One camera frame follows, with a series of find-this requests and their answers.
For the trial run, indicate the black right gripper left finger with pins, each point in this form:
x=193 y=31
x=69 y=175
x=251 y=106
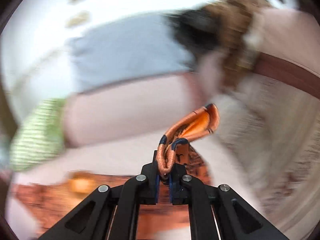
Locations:
x=110 y=212

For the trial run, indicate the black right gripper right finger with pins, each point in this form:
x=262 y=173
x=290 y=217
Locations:
x=218 y=212

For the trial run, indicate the orange floral black-print garment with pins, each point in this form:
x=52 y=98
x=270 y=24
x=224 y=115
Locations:
x=172 y=144

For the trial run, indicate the beige fluffy blanket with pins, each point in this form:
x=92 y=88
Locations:
x=272 y=130

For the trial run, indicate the green white patterned pillow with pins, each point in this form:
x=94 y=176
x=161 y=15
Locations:
x=40 y=137

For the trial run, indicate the black plush toy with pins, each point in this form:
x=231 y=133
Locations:
x=197 y=30

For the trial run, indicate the brown plush toy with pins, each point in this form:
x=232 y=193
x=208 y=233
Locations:
x=239 y=35

